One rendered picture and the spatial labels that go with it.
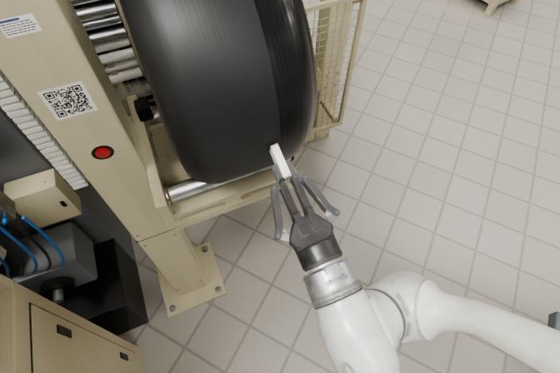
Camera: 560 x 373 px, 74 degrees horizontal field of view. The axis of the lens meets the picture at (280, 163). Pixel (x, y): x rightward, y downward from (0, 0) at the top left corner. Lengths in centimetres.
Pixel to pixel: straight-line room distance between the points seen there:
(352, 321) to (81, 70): 62
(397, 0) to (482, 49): 79
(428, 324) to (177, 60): 60
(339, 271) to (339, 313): 6
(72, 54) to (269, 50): 33
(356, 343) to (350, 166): 157
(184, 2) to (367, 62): 222
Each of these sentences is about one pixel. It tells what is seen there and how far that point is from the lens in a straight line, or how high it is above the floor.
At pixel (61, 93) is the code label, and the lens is 79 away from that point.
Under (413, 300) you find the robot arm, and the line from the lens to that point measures 73.
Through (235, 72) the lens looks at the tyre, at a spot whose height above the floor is 132.
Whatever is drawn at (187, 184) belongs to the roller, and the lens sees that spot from 96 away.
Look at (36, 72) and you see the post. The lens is 76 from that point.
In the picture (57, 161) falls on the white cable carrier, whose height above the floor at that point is 106.
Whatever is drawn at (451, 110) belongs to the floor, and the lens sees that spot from 258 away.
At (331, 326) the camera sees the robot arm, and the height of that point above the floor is 110.
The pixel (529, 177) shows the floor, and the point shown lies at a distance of 246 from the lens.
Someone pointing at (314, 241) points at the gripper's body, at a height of 111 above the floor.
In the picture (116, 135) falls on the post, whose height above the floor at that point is 110.
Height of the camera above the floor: 172
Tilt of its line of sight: 55 degrees down
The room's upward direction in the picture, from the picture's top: straight up
